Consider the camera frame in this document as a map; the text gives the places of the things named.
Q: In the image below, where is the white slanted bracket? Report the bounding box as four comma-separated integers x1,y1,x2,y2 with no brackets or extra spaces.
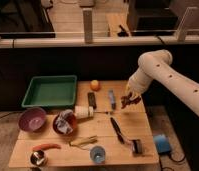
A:
174,6,198,41

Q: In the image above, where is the green plastic tray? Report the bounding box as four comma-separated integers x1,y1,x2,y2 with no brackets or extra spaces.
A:
21,75,77,108

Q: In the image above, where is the yellow banana peel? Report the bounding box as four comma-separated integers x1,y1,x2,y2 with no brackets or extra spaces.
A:
69,136,98,147

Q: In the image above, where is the dark red grape bunch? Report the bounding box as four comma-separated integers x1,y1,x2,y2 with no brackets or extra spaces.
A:
121,93,141,109

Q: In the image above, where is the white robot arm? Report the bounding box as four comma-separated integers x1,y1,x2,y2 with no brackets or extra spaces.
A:
126,50,199,117

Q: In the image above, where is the crumpled white paper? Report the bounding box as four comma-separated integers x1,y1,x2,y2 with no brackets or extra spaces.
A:
55,109,75,135

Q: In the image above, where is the black object on shelf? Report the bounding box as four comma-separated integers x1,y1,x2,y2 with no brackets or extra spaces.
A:
117,25,129,37

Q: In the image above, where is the orange carrot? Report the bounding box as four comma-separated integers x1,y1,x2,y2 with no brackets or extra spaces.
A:
32,143,61,151

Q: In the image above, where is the orange fruit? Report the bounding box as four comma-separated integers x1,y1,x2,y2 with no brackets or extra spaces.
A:
90,80,100,91

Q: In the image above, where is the white horizontal rail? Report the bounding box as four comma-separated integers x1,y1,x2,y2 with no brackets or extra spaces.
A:
0,35,199,49

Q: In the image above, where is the grey upright post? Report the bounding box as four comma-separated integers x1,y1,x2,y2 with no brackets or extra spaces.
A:
83,8,93,43

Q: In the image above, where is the purple bowl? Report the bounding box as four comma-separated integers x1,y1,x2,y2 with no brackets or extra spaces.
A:
18,107,46,132

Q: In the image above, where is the metal cup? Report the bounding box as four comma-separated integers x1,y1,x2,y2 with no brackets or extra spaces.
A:
30,150,47,166

